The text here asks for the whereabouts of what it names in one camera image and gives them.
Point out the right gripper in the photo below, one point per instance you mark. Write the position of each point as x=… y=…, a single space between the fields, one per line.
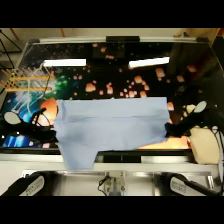
x=173 y=130

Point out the light blue shirt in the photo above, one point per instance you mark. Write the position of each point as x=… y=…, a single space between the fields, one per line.
x=110 y=128

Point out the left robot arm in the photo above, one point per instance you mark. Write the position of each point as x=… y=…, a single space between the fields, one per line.
x=20 y=128

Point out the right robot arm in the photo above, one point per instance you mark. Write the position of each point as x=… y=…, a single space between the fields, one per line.
x=196 y=117

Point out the beige garment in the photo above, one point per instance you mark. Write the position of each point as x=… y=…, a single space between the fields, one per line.
x=204 y=145

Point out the silver frame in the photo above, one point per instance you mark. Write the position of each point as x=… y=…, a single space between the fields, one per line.
x=80 y=165

